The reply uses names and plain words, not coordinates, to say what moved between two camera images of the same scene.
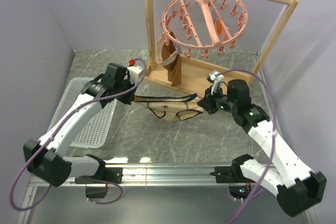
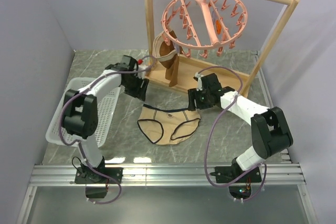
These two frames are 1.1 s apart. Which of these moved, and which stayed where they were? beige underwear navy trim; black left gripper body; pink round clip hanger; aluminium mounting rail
Moved: beige underwear navy trim; black left gripper body
Stayed: aluminium mounting rail; pink round clip hanger
